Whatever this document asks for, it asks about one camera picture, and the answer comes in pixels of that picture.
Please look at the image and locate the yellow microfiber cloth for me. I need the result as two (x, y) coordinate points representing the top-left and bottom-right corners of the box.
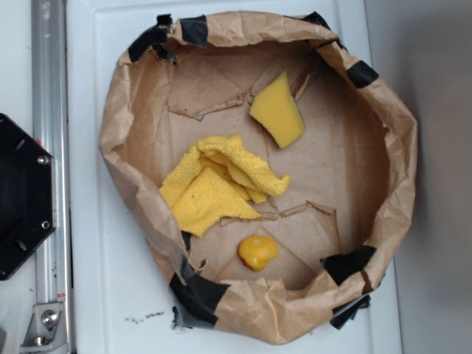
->
(159, 134), (291, 237)

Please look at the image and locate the brown paper bag basin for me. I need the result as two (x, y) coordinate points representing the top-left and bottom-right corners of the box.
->
(99, 11), (417, 344)

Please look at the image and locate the yellow rubber duck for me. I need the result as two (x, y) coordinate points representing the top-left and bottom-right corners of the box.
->
(238, 235), (279, 271)

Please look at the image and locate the yellow sponge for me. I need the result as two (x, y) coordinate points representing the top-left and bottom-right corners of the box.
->
(249, 71), (305, 148)

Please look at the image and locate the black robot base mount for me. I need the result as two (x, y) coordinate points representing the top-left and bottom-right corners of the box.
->
(1, 114), (55, 281)

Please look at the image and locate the aluminium extrusion rail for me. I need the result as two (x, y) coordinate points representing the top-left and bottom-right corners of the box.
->
(31, 1), (76, 353)

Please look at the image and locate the metal corner bracket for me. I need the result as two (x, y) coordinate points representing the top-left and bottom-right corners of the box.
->
(20, 302), (67, 353)

